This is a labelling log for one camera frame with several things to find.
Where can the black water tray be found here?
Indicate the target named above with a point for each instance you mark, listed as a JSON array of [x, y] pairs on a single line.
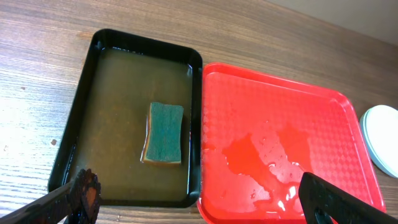
[[107, 126]]

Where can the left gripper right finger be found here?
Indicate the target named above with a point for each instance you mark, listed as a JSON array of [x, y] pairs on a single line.
[[322, 202]]

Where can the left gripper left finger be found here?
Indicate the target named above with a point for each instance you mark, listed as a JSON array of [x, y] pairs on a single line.
[[78, 201]]

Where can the white plate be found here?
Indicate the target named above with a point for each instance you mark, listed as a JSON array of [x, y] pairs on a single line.
[[379, 129]]

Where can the green yellow sponge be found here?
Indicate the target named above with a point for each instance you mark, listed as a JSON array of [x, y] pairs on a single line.
[[163, 134]]

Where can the red plastic tray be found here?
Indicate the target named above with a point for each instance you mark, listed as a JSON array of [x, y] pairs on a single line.
[[260, 133]]

